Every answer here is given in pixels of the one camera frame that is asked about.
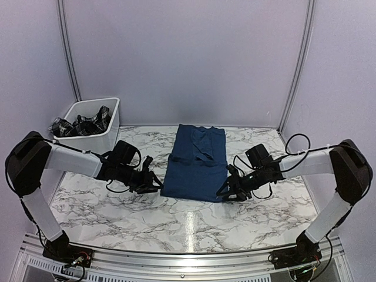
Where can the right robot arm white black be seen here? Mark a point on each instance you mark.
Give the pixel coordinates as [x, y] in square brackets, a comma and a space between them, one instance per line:
[353, 176]

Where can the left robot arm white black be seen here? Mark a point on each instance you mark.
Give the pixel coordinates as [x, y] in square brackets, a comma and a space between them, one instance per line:
[33, 155]

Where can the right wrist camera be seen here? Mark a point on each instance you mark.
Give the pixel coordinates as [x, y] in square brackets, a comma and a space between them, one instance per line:
[234, 172]

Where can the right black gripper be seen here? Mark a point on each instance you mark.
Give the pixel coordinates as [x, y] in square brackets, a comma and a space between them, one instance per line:
[242, 193]

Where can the blue t-shirt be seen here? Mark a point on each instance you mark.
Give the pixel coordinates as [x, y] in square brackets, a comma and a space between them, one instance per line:
[196, 167]

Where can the white plastic laundry bin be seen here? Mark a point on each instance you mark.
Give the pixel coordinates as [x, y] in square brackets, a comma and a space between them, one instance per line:
[99, 143]

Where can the plaid black white garment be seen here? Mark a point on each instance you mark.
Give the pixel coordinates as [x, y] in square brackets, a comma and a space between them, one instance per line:
[82, 126]

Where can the right aluminium corner post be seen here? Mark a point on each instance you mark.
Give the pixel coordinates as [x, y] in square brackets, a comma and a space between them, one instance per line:
[301, 59]

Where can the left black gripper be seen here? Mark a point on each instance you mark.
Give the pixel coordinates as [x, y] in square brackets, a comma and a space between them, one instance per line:
[146, 181]

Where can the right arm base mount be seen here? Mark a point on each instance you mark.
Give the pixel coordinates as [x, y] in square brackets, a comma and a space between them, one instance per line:
[290, 257]

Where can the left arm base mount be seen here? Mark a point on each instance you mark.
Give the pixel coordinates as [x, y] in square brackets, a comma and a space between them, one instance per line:
[72, 256]

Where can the aluminium front rail frame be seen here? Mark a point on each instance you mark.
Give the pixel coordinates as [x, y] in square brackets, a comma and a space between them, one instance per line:
[123, 265]

